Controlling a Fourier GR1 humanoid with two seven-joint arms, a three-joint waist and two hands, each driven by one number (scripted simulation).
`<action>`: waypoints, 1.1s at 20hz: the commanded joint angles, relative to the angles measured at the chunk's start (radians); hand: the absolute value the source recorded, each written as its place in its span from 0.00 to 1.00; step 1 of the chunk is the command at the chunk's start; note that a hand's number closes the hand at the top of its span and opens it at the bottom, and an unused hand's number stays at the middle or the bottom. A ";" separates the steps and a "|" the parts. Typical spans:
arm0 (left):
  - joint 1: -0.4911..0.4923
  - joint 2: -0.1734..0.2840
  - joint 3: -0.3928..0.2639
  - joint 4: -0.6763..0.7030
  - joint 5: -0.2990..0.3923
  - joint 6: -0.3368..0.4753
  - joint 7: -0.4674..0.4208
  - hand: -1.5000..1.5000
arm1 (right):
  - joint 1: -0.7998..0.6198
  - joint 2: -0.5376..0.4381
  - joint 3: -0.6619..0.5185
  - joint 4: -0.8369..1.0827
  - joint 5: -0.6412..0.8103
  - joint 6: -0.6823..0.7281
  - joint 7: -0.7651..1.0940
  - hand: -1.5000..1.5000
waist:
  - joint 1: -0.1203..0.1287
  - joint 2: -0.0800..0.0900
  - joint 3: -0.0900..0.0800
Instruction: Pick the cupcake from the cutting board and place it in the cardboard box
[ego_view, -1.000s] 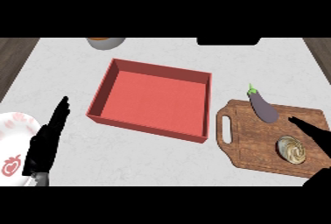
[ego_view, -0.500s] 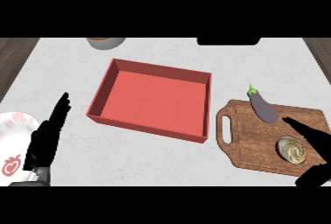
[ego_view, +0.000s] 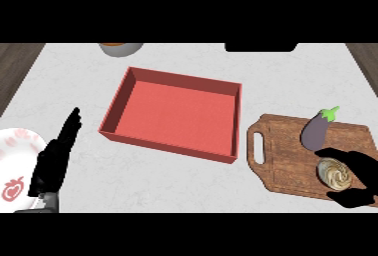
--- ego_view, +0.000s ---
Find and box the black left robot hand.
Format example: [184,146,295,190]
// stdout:
[26,106,83,198]

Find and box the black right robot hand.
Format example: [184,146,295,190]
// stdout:
[312,147,378,210]

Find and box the brown wooden cutting board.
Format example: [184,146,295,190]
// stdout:
[244,113,378,204]

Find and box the red cardboard box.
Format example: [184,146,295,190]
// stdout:
[97,66,243,164]

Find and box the white plate with strawberry print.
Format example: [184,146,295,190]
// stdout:
[0,127,48,214]

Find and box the purple eggplant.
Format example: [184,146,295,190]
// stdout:
[299,105,340,152]

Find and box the grey pot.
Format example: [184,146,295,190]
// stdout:
[97,43,144,58]

